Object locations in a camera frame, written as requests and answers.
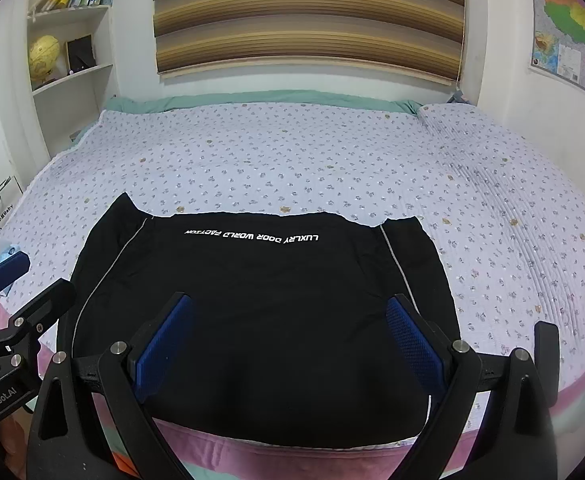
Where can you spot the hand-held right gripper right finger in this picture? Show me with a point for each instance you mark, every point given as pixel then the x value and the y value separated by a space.
pixel 412 345

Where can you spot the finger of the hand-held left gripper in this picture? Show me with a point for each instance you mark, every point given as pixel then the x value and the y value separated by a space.
pixel 7 271
pixel 52 297

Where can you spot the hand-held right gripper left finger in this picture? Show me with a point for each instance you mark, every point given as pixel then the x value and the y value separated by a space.
pixel 165 345

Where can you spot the black hooded jacket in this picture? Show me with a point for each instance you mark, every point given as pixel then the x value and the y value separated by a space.
pixel 272 285

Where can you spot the clear plastic packet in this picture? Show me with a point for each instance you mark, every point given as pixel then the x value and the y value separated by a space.
pixel 3 251

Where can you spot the pink bed sheet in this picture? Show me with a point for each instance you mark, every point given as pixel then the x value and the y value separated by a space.
pixel 282 460

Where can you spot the white bookshelf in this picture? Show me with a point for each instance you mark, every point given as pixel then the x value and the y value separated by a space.
pixel 80 105

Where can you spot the yellow globe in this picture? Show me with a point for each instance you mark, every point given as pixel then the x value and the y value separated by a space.
pixel 44 57

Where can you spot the pale floral bedspread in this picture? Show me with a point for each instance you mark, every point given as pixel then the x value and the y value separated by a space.
pixel 297 160

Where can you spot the striped brown window blind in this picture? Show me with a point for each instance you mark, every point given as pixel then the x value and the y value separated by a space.
pixel 307 15

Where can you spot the black picture frame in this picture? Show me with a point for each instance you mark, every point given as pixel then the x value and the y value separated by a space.
pixel 81 52

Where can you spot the colourful wall map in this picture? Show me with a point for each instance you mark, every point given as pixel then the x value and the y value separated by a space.
pixel 572 20

